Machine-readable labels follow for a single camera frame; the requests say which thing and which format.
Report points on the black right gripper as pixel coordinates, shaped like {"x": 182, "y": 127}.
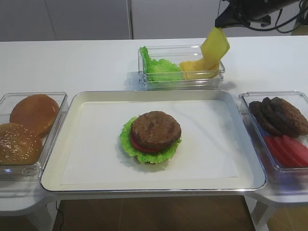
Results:
{"x": 248, "y": 11}

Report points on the yellow cheese slice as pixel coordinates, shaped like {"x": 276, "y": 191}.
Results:
{"x": 214, "y": 47}

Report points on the yellow cheese slices in bin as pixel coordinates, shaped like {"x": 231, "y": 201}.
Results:
{"x": 198, "y": 70}

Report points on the clear bin lettuce and cheese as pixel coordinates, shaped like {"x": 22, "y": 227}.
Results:
{"x": 178, "y": 54}

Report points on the green lettuce leaves in bin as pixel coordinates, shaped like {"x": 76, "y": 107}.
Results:
{"x": 159, "y": 70}

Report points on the green lettuce leaf on burger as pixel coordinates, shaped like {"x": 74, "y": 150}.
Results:
{"x": 142, "y": 157}

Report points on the left brown patty in bin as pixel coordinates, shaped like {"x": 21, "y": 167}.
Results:
{"x": 255, "y": 109}

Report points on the brown patty in bin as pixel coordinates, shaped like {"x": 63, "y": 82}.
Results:
{"x": 275, "y": 120}
{"x": 255, "y": 109}
{"x": 290, "y": 115}

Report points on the clear bin patties and tomato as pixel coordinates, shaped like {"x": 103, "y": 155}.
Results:
{"x": 275, "y": 172}

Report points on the top brown patty in bin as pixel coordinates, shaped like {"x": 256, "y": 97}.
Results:
{"x": 290, "y": 115}

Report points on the middle brown patty in bin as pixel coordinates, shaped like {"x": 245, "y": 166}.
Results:
{"x": 275, "y": 120}

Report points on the brown burger patty on stack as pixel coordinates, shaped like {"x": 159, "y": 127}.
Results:
{"x": 156, "y": 130}

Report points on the white serving tray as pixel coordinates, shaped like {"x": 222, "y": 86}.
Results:
{"x": 215, "y": 153}

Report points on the left red tomato slice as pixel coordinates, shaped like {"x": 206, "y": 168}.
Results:
{"x": 278, "y": 152}

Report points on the middle red tomato slice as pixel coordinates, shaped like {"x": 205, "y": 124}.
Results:
{"x": 290, "y": 157}

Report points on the right red tomato slice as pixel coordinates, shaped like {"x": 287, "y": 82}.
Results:
{"x": 296, "y": 150}

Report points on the red tomato slice on burger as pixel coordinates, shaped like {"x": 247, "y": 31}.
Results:
{"x": 141, "y": 148}

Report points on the plain brown bun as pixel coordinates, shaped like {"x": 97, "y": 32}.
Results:
{"x": 36, "y": 112}

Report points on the sesame seed top bun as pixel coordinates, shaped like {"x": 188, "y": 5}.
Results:
{"x": 18, "y": 145}

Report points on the clear bin for buns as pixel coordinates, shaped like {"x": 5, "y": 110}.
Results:
{"x": 25, "y": 172}

